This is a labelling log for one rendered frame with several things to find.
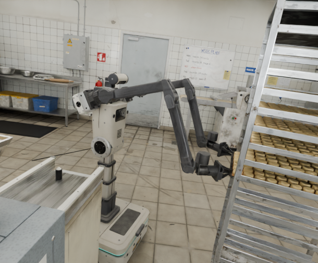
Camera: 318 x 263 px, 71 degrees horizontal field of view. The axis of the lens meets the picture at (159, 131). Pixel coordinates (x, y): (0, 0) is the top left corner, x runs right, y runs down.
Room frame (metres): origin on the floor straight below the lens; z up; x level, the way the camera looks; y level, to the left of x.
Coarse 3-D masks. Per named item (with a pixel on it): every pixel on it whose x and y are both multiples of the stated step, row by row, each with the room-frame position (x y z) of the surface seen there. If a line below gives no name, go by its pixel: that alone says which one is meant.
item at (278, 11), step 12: (276, 12) 1.04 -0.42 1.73; (276, 24) 1.03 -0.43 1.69; (276, 36) 1.03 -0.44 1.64; (264, 60) 1.04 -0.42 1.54; (264, 72) 1.03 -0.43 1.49; (252, 108) 1.04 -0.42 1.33; (252, 120) 1.03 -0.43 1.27; (240, 156) 1.04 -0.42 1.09; (240, 168) 1.03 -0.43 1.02; (228, 204) 1.04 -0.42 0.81; (228, 216) 1.03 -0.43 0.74; (216, 252) 1.04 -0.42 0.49
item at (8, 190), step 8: (48, 160) 1.09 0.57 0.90; (32, 168) 0.99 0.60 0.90; (40, 168) 1.01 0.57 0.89; (48, 168) 1.07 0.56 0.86; (24, 176) 0.90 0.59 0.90; (32, 176) 0.95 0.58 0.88; (40, 176) 1.01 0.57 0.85; (8, 184) 0.83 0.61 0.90; (16, 184) 0.85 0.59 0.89; (24, 184) 0.89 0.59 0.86; (0, 192) 0.77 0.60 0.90; (8, 192) 0.81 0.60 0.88; (16, 192) 0.85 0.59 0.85
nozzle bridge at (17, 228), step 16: (0, 208) 0.34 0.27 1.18; (16, 208) 0.34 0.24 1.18; (32, 208) 0.35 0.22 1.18; (48, 208) 0.36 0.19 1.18; (0, 224) 0.30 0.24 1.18; (16, 224) 0.31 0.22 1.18; (32, 224) 0.31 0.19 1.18; (48, 224) 0.31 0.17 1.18; (64, 224) 0.35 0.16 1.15; (0, 240) 0.27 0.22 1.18; (16, 240) 0.27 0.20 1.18; (32, 240) 0.28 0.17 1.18; (48, 240) 0.31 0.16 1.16; (64, 240) 0.35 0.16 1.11; (0, 256) 0.24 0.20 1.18; (16, 256) 0.25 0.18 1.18; (32, 256) 0.27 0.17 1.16; (48, 256) 0.30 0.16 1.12; (64, 256) 0.35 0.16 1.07
